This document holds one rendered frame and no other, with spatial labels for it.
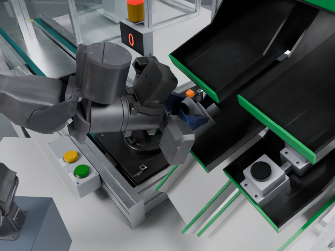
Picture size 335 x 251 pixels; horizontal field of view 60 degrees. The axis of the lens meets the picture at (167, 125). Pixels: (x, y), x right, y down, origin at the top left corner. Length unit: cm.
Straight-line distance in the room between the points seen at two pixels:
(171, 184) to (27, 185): 49
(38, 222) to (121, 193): 22
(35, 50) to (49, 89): 123
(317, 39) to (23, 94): 41
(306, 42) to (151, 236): 61
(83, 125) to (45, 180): 61
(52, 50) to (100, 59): 125
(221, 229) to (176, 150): 31
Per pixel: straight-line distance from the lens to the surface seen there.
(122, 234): 85
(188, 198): 71
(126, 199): 78
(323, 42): 50
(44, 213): 69
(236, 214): 67
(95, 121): 41
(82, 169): 86
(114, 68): 36
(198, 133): 52
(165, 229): 85
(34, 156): 111
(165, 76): 40
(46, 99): 41
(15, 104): 42
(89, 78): 38
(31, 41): 175
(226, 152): 53
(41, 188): 100
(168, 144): 42
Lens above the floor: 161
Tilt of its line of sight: 42 degrees down
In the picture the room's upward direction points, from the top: straight up
